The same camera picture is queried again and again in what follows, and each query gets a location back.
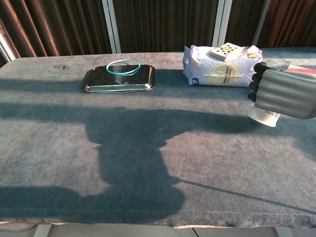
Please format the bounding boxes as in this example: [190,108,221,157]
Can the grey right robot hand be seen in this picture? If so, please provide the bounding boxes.
[247,62,316,120]

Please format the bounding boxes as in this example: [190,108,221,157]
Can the white paper cup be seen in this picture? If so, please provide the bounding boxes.
[247,107,281,128]

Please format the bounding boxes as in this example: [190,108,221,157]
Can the red cardboard box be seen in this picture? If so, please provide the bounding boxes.
[286,64,316,76]

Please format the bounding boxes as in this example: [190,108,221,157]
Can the white tissue pack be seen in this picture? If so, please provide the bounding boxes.
[182,44,263,88]

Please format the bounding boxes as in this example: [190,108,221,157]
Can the deck of playing cards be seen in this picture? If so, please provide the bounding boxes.
[209,42,245,62]

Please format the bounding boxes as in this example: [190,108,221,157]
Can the grey table cloth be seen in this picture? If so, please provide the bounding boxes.
[0,47,316,229]

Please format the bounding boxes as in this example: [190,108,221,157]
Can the black metal tray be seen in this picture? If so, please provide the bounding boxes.
[80,64,156,94]

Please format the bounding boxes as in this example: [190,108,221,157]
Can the brown curtain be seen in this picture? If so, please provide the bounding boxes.
[0,0,316,68]

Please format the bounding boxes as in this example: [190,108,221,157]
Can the white window frame post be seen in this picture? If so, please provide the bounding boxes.
[0,32,16,62]
[212,0,234,47]
[101,0,122,54]

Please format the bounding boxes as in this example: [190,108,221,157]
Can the blue rubber band ring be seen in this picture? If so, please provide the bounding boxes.
[106,59,141,76]

